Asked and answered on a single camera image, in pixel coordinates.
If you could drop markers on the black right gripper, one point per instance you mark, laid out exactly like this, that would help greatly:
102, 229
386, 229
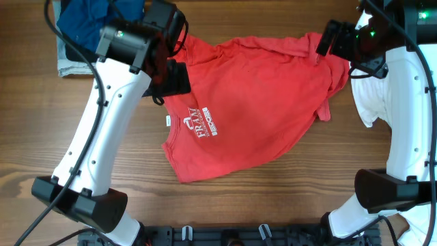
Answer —
330, 39

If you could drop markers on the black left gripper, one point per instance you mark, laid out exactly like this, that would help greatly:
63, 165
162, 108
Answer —
173, 82

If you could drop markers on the red t-shirt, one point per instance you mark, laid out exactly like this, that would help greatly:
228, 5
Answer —
251, 101

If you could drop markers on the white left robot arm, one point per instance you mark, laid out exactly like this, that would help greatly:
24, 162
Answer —
135, 59

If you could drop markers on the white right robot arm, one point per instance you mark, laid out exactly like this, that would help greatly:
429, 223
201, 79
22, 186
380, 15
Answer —
383, 26

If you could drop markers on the white garment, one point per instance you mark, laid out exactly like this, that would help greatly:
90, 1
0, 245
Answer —
401, 101

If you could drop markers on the black folded garment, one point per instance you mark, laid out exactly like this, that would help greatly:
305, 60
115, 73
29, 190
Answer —
70, 53

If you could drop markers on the light grey folded garment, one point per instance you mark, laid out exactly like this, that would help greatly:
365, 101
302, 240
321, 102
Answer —
66, 66

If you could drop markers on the blue shirt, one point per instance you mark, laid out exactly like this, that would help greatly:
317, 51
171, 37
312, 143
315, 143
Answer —
82, 20

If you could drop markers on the white clip on rail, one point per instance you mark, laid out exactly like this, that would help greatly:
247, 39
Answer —
187, 233
264, 231

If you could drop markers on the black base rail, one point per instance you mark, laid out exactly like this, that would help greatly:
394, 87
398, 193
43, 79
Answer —
291, 235

